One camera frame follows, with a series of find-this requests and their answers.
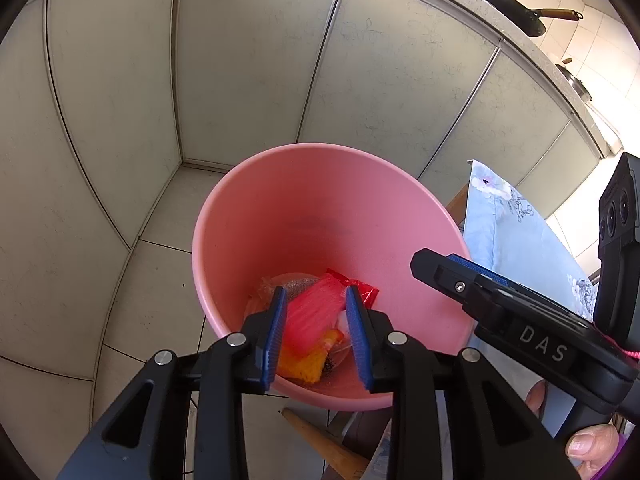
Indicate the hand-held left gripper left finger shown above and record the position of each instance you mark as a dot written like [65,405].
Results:
[275,332]

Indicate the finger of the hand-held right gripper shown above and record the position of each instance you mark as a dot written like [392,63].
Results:
[487,271]
[445,272]

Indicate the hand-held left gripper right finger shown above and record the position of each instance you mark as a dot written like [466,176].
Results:
[356,332]

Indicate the pink foam net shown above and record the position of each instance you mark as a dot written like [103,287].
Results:
[310,315]

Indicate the large yellow foam net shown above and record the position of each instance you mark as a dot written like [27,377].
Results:
[302,367]

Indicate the red shiny snack wrapper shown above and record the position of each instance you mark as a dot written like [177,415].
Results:
[357,287]

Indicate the steel wool scourer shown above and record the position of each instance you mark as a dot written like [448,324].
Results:
[299,284]

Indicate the pink plastic bucket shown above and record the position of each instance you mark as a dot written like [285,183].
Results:
[325,200]

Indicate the person's right hand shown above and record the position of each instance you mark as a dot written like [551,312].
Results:
[595,447]

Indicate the light blue floral tablecloth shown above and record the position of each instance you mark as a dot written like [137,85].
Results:
[510,240]

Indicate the clear plastic wrap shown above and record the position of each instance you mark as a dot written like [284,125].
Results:
[262,292]

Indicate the wooden table leg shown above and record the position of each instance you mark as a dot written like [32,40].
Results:
[325,442]

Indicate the metal pot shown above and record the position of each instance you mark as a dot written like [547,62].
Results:
[575,82]

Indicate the grey kitchen cabinet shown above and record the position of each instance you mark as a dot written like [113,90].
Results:
[250,60]

